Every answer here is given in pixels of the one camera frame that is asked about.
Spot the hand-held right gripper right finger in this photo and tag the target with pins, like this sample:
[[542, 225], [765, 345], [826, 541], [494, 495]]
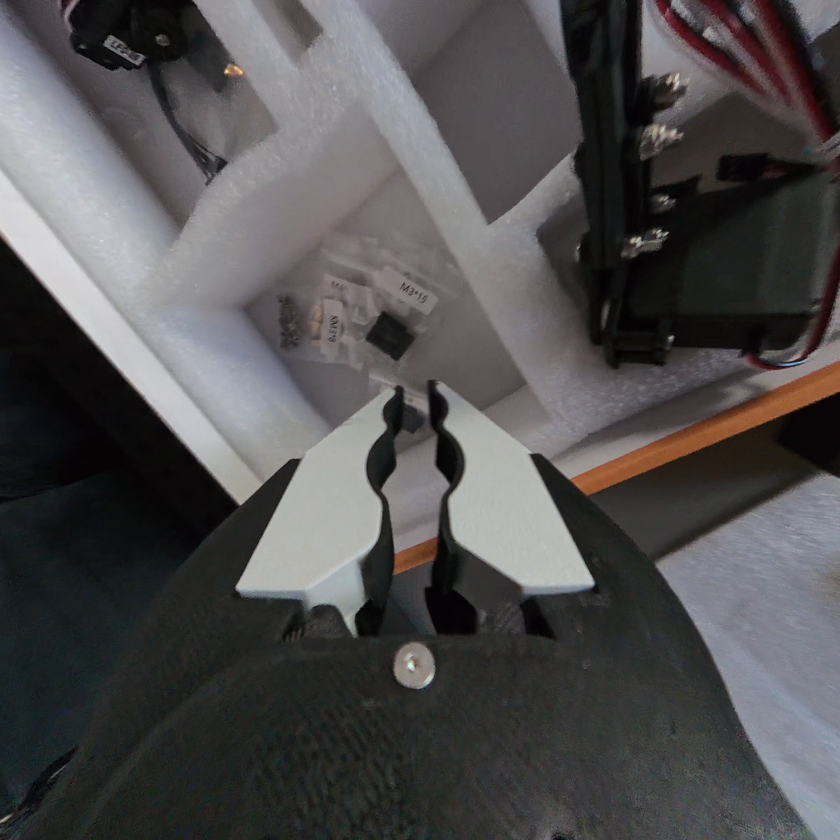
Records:
[[512, 518]]

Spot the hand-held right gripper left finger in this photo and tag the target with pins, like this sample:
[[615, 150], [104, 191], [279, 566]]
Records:
[[315, 525]]

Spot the pile of labelled part bags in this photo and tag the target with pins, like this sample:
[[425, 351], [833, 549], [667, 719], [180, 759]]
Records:
[[341, 315]]

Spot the white foam-lined kit box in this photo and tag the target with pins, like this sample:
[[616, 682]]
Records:
[[420, 164]]

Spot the white foam sheet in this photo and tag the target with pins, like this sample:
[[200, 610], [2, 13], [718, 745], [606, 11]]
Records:
[[754, 623]]

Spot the black servo with label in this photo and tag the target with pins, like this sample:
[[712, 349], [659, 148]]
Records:
[[131, 33]]

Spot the black servo bracket assembly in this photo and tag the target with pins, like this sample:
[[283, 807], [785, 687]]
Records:
[[735, 275]]

